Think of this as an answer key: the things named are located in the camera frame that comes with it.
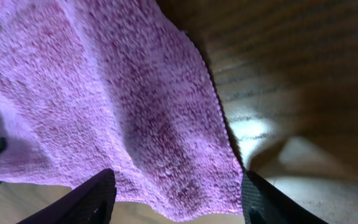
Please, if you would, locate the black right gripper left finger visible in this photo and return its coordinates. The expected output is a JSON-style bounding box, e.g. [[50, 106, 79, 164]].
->
[[18, 169, 117, 224]]

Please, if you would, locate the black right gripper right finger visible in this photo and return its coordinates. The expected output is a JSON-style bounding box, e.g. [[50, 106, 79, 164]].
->
[[241, 170, 327, 224]]

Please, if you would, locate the purple microfiber cloth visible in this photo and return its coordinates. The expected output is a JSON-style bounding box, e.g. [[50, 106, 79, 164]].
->
[[0, 1, 242, 222]]

